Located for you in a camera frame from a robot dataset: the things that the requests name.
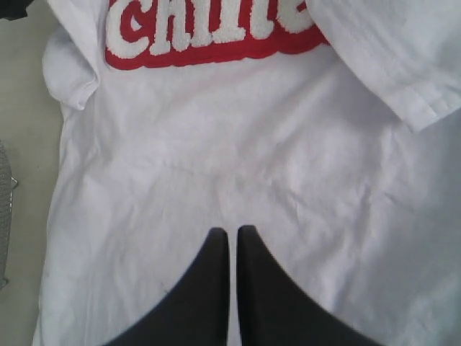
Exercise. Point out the oval wire mesh basket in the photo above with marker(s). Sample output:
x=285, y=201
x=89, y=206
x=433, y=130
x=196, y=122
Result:
x=8, y=184

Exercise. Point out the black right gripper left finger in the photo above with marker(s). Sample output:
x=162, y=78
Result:
x=196, y=309

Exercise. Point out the white t-shirt red logo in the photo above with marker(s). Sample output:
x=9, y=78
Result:
x=332, y=126

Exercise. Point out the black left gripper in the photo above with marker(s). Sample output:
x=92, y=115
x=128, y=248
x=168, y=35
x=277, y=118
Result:
x=14, y=9

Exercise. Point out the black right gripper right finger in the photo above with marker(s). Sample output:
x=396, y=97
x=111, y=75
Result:
x=273, y=310

